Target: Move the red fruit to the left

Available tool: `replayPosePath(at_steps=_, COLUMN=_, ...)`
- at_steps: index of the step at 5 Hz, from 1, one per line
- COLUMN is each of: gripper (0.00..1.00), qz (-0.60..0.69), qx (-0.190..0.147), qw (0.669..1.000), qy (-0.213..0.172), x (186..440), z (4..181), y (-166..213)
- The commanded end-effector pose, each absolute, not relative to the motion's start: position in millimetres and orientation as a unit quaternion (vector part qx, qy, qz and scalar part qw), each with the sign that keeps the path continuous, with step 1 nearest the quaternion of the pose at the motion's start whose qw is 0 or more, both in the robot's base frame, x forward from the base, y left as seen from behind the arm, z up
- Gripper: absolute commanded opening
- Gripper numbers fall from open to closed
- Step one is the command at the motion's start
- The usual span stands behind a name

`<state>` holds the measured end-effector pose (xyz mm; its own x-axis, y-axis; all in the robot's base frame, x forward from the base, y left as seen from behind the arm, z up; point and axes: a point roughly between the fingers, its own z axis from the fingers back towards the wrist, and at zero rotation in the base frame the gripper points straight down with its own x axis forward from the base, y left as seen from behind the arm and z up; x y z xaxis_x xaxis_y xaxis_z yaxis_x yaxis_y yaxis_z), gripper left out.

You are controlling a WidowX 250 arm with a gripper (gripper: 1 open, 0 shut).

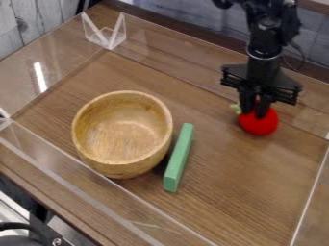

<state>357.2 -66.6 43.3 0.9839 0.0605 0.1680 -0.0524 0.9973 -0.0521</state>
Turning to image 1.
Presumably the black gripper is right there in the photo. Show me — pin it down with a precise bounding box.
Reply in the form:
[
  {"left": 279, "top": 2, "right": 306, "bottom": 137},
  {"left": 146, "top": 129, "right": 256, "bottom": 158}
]
[{"left": 221, "top": 64, "right": 304, "bottom": 119}]

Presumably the black cable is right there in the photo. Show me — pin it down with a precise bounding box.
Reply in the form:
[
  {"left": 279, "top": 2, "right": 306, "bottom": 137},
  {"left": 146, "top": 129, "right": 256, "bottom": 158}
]
[{"left": 0, "top": 220, "right": 37, "bottom": 238}]

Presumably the red plush strawberry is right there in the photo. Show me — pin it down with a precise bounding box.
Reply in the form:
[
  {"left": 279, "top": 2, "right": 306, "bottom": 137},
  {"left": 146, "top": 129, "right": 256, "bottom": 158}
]
[{"left": 231, "top": 104, "right": 280, "bottom": 136}]

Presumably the clear acrylic tray wall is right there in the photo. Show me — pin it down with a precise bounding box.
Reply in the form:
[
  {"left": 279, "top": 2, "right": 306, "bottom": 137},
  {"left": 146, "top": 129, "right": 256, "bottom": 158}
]
[{"left": 0, "top": 10, "right": 329, "bottom": 246}]

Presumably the wooden bowl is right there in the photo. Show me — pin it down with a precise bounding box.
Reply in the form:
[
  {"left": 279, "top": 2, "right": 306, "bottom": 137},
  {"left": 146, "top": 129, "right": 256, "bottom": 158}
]
[{"left": 71, "top": 90, "right": 174, "bottom": 179}]

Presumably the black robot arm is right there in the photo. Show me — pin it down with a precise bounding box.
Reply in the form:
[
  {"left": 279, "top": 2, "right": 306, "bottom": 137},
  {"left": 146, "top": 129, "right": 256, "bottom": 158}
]
[{"left": 213, "top": 0, "right": 303, "bottom": 119}]

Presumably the green rectangular block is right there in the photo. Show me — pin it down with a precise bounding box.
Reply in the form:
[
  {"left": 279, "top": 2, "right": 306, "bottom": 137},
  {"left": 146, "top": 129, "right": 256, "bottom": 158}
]
[{"left": 164, "top": 123, "right": 195, "bottom": 192}]

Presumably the black clamp bracket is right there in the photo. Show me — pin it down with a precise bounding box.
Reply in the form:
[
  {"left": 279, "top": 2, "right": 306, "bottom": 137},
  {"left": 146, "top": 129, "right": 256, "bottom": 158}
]
[{"left": 29, "top": 214, "right": 75, "bottom": 246}]

